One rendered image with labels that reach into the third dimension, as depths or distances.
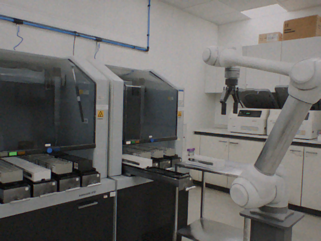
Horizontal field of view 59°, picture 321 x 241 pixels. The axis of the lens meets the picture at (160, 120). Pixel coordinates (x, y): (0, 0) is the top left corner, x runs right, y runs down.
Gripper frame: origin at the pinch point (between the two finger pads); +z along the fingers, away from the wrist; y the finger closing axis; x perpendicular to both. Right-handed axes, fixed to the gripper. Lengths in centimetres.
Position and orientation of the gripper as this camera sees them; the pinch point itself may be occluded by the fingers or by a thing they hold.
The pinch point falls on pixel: (229, 112)
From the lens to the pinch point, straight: 178.6
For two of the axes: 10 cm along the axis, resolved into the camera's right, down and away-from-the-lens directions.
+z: -0.4, 9.9, 1.2
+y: 6.9, -0.6, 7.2
